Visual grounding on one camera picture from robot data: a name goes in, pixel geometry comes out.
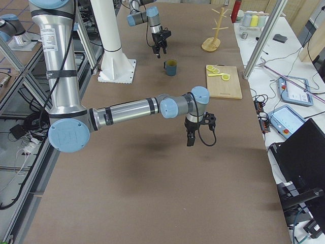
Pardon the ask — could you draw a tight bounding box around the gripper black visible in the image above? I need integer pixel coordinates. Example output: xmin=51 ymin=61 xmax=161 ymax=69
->
xmin=184 ymin=119 xmax=202 ymax=146
xmin=152 ymin=29 xmax=172 ymax=58

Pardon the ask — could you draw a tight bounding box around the dark teal mug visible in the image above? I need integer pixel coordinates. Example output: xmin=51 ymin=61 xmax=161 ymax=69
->
xmin=164 ymin=59 xmax=177 ymax=76

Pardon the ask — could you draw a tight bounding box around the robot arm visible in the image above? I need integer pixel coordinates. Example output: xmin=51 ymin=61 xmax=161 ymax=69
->
xmin=126 ymin=1 xmax=171 ymax=58
xmin=29 ymin=1 xmax=216 ymax=153

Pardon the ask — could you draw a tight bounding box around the wooden cup storage rack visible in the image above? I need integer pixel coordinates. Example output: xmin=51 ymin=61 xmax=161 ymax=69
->
xmin=201 ymin=7 xmax=228 ymax=52

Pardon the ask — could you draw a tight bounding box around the small steel cup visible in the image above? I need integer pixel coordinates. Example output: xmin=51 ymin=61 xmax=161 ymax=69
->
xmin=240 ymin=32 xmax=248 ymax=40

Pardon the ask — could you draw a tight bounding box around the grey cup lying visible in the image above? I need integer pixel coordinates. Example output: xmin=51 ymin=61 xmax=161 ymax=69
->
xmin=242 ymin=13 xmax=252 ymax=27

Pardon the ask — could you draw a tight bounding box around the yellow cup lying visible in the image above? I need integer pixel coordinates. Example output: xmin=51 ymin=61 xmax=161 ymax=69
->
xmin=250 ymin=15 xmax=258 ymax=27

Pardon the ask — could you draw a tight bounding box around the light blue cup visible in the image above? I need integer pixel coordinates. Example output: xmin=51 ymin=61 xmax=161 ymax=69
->
xmin=257 ymin=15 xmax=267 ymax=28

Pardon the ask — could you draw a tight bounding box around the lemon slice front of stack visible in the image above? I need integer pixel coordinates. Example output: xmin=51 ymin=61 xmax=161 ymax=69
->
xmin=206 ymin=65 xmax=215 ymax=71

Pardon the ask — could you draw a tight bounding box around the wooden cutting board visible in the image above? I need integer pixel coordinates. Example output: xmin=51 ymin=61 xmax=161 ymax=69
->
xmin=206 ymin=65 xmax=242 ymax=99

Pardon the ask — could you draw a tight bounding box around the yellow plastic knife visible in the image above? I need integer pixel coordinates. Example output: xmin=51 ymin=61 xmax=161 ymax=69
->
xmin=207 ymin=73 xmax=224 ymax=77

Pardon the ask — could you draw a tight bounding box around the red thermos bottle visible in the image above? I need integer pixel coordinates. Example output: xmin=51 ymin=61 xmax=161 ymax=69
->
xmin=231 ymin=0 xmax=242 ymax=23

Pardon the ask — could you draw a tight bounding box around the blue teach pendant near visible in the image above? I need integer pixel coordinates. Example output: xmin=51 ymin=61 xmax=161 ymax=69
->
xmin=268 ymin=105 xmax=306 ymax=139

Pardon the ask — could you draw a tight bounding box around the blue teach pendant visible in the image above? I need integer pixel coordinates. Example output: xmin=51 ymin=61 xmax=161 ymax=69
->
xmin=268 ymin=105 xmax=306 ymax=139
xmin=278 ymin=76 xmax=314 ymax=107

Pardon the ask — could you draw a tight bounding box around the blue teach pendant far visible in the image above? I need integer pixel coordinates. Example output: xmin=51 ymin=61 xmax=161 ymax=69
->
xmin=278 ymin=76 xmax=314 ymax=107

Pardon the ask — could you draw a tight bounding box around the black square pad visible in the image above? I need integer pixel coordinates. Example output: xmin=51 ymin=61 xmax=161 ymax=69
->
xmin=273 ymin=34 xmax=287 ymax=43

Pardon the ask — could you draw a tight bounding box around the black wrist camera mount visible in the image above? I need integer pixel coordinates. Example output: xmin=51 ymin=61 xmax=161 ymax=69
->
xmin=201 ymin=112 xmax=216 ymax=131

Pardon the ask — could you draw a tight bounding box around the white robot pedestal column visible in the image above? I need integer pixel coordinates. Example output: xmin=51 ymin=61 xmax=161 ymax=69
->
xmin=91 ymin=0 xmax=136 ymax=84

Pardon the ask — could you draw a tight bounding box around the aluminium frame post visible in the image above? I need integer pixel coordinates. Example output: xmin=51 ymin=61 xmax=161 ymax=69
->
xmin=243 ymin=0 xmax=287 ymax=80

